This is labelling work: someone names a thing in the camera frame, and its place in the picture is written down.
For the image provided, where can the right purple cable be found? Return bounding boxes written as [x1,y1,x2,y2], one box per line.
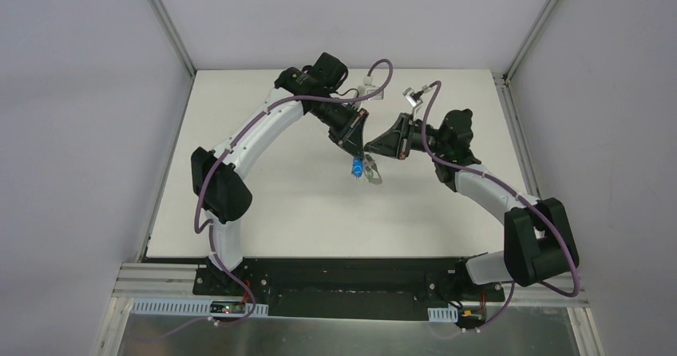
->
[420,81,582,334]

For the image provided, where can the aluminium frame rail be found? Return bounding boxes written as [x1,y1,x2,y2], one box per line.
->
[113,263,200,298]

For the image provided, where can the blue tagged key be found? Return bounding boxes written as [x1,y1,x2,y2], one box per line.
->
[351,156,364,179]

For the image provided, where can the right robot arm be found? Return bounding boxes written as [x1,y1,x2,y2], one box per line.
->
[365,109,580,300]

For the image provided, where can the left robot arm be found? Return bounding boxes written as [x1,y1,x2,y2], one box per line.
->
[191,53,383,296]

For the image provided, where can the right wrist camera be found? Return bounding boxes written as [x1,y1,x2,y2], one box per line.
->
[402,85,431,116]

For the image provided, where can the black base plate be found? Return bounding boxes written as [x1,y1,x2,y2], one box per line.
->
[192,257,505,321]

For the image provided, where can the keyring with keys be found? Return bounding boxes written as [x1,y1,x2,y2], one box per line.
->
[362,153,383,185]

